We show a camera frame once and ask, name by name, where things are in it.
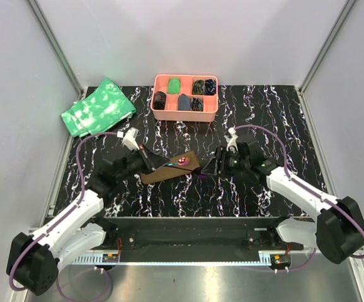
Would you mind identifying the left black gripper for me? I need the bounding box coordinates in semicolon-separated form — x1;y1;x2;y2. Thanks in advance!
117;143;170;183

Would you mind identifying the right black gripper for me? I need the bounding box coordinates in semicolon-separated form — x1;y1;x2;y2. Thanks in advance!
201;145;250;179

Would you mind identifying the brown cloth napkin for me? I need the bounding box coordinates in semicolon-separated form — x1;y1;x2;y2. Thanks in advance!
140;151;200;184

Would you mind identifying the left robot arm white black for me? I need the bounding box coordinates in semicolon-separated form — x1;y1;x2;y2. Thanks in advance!
6;144;169;296

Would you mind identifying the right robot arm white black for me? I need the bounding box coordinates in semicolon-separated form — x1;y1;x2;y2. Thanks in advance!
201;135;364;264

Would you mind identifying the dark brown rolled cloth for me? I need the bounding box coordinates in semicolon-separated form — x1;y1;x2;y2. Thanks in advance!
152;91;167;110

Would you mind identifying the black patterned rolled cloth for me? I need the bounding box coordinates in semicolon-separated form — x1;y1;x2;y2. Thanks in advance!
191;98;204;112

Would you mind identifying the blue grey rolled cloth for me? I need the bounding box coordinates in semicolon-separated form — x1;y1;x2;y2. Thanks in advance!
178;94;191;111

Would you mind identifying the green white patterned cloth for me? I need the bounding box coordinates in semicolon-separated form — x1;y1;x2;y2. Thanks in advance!
61;78;136;137

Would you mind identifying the black blue rolled cloth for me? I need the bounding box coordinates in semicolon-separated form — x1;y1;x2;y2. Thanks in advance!
203;79;217;96

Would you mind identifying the black marble pattern mat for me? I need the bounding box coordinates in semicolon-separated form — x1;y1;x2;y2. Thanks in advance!
42;84;343;228

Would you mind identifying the green rolled cloth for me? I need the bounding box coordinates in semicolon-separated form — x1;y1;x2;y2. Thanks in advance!
167;77;181;94

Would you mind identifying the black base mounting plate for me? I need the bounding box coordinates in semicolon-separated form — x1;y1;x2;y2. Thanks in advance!
93;217;303;265

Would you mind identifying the black multicolour rolled cloth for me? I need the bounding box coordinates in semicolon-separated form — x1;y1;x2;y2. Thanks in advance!
192;79;205;95

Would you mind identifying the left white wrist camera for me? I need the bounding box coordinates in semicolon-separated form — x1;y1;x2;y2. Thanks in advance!
117;127;139;151

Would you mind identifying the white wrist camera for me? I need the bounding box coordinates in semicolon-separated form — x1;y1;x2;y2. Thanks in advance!
224;127;238;154
117;127;139;151

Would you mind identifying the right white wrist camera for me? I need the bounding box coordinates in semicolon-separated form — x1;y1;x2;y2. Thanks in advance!
224;127;238;154

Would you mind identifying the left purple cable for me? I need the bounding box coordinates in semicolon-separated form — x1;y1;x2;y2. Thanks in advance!
8;131;126;299

